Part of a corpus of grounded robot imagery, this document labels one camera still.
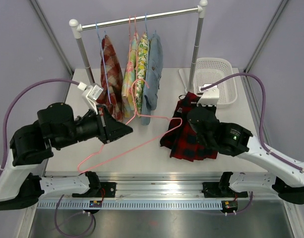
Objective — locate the red black plaid skirt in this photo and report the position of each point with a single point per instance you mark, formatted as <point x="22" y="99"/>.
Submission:
<point x="181" y="139"/>

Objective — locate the blue wire hanger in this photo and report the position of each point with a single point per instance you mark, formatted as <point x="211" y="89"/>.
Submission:
<point x="151" y="33"/>
<point x="103" y="61"/>

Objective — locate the light blue denim garment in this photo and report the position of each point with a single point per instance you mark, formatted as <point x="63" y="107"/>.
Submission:
<point x="153" y="76"/>

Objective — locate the white metal clothes rack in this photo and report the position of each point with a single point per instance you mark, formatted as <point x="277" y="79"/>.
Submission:
<point x="78" y="28"/>

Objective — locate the pink wire hanger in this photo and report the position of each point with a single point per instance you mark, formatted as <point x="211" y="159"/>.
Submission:
<point x="140" y="151"/>

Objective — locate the red beige checked garment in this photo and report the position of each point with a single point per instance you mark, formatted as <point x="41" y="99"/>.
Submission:
<point x="115" y="79"/>

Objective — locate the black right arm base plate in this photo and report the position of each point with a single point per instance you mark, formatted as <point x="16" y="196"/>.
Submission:
<point x="214" y="190"/>

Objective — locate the yellow green floral garment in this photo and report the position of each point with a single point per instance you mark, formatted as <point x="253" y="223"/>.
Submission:
<point x="142" y="58"/>

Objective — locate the white plastic perforated basket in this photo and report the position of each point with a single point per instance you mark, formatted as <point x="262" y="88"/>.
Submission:
<point x="211" y="70"/>

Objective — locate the pastel tie-dye garment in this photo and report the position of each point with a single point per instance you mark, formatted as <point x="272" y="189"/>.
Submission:
<point x="129" y="77"/>

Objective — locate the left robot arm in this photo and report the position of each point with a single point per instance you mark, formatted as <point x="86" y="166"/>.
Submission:
<point x="55" y="128"/>

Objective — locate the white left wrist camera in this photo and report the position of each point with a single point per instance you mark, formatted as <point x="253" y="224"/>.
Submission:
<point x="90" y="94"/>

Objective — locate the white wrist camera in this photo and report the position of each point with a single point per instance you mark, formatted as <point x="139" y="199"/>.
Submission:
<point x="90" y="94"/>
<point x="209" y="96"/>

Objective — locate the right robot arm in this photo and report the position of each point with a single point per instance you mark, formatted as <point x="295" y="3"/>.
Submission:
<point x="284" y="176"/>

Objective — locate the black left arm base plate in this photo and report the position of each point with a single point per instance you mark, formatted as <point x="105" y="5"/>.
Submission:
<point x="105" y="190"/>

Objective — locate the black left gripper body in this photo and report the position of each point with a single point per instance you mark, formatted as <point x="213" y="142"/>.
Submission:
<point x="102" y="112"/>

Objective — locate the white slotted cable duct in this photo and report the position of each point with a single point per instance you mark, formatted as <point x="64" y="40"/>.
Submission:
<point x="131" y="204"/>

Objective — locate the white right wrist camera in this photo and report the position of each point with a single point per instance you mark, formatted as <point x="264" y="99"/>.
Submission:
<point x="209" y="96"/>

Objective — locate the aluminium mounting rail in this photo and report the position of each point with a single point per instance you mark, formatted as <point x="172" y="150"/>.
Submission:
<point x="145" y="184"/>

